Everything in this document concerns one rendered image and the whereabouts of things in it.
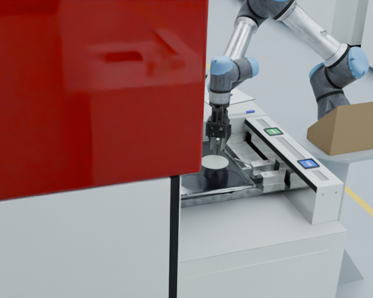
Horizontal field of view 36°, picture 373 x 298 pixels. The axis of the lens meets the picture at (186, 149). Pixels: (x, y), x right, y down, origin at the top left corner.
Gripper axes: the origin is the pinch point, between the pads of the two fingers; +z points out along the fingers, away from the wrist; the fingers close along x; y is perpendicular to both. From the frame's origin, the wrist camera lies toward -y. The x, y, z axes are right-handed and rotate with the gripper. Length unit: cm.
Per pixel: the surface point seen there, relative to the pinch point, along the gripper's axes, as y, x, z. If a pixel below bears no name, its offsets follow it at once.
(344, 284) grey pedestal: -49, 59, 90
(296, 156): 6.1, 28.0, -4.3
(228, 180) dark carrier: 17.9, 6.7, 1.3
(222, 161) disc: 5.7, 2.9, 1.2
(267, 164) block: 4.7, 18.6, 0.5
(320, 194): 25.2, 36.4, -1.8
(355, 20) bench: -458, 78, 56
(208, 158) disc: 4.9, -2.5, 1.2
